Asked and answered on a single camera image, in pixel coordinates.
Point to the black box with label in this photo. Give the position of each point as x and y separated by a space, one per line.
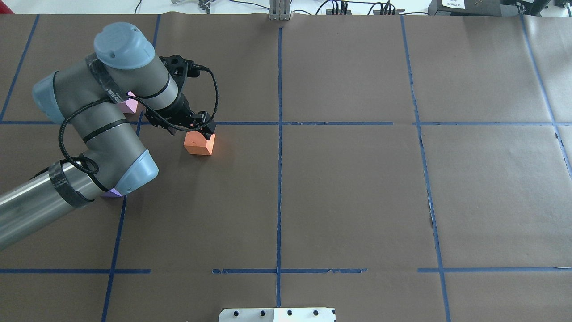
490 8

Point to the purple foam cube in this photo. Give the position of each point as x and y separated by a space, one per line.
113 193

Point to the white camera pedestal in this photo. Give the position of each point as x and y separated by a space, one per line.
292 314

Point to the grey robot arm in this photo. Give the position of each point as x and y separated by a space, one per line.
100 149

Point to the pink foam cube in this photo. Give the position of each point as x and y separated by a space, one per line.
128 106

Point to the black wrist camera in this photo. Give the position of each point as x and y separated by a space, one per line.
180 69

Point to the aluminium frame post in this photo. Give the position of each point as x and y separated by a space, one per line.
279 10

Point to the orange foam cube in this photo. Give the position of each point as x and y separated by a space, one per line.
196 144

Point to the brown paper table cover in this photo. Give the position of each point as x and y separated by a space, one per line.
401 169

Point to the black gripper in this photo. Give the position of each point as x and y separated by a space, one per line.
175 112

